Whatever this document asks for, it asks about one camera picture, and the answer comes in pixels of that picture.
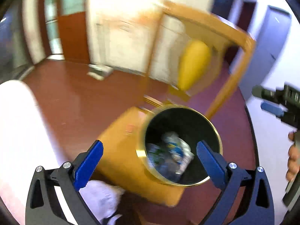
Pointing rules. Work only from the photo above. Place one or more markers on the brown wooden kitchen door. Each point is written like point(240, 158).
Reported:
point(63, 29)

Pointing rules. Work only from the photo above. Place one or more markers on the wooden chair holding bin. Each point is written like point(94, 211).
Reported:
point(199, 65)

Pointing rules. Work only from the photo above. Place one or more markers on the black gold-rimmed trash bin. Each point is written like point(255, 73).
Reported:
point(192, 127)

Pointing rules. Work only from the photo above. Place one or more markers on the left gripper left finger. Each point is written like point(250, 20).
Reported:
point(42, 206)

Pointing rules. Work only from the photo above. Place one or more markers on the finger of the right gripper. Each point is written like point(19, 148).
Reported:
point(272, 109)

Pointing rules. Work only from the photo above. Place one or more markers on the white floor scale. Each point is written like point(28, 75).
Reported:
point(99, 72)

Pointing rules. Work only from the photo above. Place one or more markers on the green snack wrapper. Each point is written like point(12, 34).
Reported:
point(155, 154)

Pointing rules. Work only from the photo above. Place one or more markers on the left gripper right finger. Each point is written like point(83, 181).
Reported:
point(256, 206)

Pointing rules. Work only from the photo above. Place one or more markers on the white face mask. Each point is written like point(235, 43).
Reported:
point(103, 200)

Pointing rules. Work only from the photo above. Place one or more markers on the blue cap plastic bottle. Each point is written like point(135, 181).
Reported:
point(179, 152)

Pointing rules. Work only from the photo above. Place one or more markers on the person right hand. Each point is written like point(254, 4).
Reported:
point(293, 156)

